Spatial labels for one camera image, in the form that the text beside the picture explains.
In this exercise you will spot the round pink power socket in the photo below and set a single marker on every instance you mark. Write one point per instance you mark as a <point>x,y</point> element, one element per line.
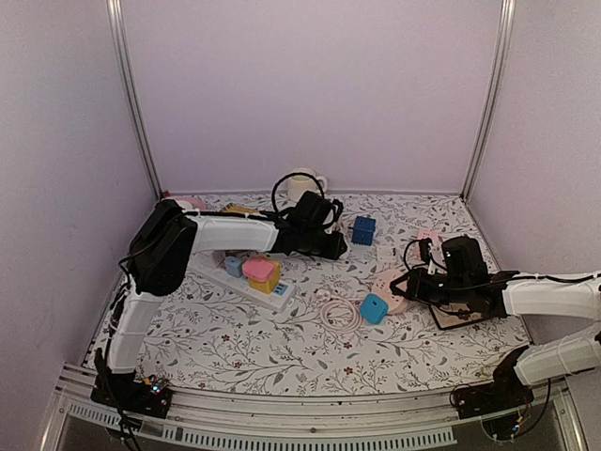
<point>381,287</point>

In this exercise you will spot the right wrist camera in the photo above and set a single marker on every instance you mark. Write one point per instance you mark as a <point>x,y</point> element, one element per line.
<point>425,250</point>

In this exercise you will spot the cream ceramic mug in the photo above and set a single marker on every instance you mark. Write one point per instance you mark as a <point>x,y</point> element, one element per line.
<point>303,180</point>

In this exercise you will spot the white power strip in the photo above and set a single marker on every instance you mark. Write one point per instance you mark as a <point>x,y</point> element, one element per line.
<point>211,266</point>

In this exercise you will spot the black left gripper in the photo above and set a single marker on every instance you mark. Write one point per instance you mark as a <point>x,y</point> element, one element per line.
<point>341,241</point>

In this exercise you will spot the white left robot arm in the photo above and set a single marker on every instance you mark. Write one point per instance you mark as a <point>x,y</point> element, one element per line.
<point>160,252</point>

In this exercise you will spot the yellow cube socket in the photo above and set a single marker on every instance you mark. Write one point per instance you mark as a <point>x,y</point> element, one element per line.
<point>268,286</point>

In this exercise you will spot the cyan square plug adapter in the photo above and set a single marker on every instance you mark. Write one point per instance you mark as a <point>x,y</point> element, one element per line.
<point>373,309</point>

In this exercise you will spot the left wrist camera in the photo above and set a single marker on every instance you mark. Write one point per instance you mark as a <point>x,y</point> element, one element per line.
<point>337,210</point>

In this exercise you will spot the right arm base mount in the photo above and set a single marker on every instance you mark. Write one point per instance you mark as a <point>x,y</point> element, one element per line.
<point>505,392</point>

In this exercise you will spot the pink plug adapter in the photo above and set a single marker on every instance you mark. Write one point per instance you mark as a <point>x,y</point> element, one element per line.
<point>258,268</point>

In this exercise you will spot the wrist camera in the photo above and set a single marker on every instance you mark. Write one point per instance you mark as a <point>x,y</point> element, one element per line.
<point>425,250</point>
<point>337,210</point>

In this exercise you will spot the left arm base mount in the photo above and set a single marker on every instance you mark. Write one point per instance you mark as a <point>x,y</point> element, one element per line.
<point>150,397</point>

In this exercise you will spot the small pink cube socket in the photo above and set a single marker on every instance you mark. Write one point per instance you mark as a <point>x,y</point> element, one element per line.
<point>432,235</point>

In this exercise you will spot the woven bamboo tray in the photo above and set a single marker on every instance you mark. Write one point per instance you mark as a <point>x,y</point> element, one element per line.
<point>235,208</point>

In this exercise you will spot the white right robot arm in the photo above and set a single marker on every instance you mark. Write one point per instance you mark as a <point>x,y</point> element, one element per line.
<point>574,298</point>

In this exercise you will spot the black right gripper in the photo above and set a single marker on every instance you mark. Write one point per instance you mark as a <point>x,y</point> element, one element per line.
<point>417,287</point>

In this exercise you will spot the pink plate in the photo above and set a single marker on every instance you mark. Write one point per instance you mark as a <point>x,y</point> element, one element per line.
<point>190,203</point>

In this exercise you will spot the light blue plug adapter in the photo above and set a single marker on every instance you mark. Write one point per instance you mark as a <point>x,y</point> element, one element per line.
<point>233,266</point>

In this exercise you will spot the floral square plate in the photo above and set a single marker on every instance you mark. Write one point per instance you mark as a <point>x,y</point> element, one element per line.
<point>453,316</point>

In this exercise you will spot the dark blue cube socket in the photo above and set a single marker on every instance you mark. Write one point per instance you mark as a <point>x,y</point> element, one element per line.
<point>363,230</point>

